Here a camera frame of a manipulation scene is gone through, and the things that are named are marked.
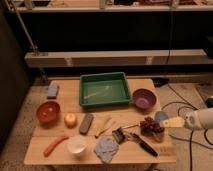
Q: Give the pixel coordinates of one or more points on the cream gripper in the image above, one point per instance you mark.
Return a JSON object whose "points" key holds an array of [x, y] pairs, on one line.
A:
{"points": [[175, 122]]}

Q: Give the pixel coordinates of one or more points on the blue sponge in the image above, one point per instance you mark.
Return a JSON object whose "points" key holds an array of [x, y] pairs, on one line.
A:
{"points": [[52, 91]]}

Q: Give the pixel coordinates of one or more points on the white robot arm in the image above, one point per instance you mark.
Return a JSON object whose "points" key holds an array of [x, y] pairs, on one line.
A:
{"points": [[195, 120]]}

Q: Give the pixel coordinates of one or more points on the green plastic tray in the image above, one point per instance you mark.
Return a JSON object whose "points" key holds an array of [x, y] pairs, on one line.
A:
{"points": [[104, 89]]}

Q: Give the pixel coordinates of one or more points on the small blue cup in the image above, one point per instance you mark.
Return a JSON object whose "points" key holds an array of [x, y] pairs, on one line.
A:
{"points": [[160, 116]]}

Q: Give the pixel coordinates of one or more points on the bunch of dark grapes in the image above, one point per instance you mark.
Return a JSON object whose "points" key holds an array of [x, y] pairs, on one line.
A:
{"points": [[150, 127]]}

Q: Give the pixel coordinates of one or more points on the purple bowl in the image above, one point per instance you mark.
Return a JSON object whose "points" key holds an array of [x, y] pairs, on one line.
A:
{"points": [[144, 98]]}

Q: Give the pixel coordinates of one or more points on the metal clip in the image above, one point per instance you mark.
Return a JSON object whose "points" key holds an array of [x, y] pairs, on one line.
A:
{"points": [[118, 135]]}

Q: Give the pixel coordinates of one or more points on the banana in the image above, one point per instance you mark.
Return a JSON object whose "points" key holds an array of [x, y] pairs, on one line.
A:
{"points": [[102, 126]]}

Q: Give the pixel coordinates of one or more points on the blue grey cloth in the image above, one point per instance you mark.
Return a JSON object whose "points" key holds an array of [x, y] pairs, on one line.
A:
{"points": [[106, 148]]}

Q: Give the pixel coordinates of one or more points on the grey rectangular block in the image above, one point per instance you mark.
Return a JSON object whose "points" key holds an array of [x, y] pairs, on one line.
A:
{"points": [[86, 123]]}

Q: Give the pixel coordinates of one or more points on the white cup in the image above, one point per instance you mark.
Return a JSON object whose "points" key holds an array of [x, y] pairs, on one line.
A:
{"points": [[76, 145]]}

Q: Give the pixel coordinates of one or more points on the apple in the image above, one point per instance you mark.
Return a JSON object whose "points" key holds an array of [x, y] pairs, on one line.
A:
{"points": [[70, 120]]}

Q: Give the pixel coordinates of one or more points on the wooden table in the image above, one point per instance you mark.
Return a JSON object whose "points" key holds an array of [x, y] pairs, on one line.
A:
{"points": [[128, 153]]}

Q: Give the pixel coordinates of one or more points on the orange carrot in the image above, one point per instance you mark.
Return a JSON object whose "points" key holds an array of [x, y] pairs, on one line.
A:
{"points": [[53, 145]]}

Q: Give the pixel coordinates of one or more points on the red bowl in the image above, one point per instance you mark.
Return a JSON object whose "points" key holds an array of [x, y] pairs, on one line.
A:
{"points": [[48, 112]]}

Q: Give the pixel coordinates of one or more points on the metal shelf rack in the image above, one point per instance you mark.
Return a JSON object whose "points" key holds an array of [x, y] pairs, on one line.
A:
{"points": [[93, 33]]}

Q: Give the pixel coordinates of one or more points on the black handled tool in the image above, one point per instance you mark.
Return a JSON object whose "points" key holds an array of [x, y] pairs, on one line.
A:
{"points": [[143, 144]]}

